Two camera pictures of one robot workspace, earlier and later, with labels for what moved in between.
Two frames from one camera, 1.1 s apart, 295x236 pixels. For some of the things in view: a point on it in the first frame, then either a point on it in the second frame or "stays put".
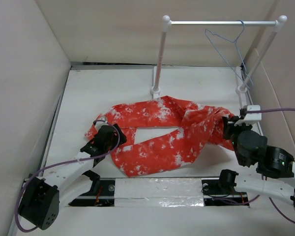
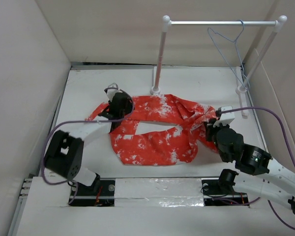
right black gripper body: (231, 130) to (211, 131)
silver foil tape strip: (159, 192) stays put
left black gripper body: (113, 140) to (127, 110)
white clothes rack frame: (241, 89) stays put
